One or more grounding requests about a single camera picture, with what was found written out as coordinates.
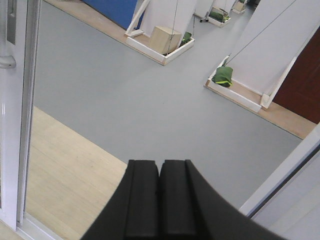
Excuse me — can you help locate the white centre standing panel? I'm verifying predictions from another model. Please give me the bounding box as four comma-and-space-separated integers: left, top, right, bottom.
125, 0, 197, 37

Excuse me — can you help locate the small wooden cube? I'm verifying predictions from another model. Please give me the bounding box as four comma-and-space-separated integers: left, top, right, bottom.
149, 26, 182, 55

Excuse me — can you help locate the dark red door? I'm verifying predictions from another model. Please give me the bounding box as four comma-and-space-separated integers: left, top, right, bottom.
273, 29, 320, 124

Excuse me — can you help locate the white tray base frame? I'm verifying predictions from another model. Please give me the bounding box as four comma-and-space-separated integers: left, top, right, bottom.
125, 35, 195, 66

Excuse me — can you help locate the green sandbag behind cube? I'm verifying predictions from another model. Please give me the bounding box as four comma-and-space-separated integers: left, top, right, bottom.
180, 31, 192, 47

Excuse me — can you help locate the white standing wall panel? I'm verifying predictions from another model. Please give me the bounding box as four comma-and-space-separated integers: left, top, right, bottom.
228, 0, 320, 94

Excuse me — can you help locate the white sliding glass door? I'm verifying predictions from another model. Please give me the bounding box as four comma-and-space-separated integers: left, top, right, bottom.
0, 0, 41, 231

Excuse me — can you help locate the green sandbag near panel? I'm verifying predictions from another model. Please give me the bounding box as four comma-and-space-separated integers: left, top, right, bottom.
211, 66, 233, 88

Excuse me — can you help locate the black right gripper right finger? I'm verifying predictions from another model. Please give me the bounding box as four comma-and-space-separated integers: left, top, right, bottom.
160, 160, 282, 240

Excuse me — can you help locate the far green sandbag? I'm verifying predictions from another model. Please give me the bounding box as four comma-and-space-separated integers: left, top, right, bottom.
209, 11, 230, 23

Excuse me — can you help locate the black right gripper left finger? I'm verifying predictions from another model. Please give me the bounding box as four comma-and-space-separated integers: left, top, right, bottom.
82, 160, 159, 240

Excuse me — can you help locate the white door frame post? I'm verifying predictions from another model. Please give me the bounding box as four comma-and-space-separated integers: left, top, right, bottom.
239, 125, 320, 218

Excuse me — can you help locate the aluminium door track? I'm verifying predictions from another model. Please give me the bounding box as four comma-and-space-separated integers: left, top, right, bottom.
16, 212, 63, 240

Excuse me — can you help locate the white panel base frame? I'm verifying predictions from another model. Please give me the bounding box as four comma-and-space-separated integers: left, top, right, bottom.
204, 56, 298, 113

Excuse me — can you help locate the blue panel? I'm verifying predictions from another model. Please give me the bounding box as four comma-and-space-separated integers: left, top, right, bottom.
83, 0, 144, 30

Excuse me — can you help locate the wooden floor platform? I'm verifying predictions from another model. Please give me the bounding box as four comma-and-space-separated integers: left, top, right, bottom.
0, 106, 128, 240

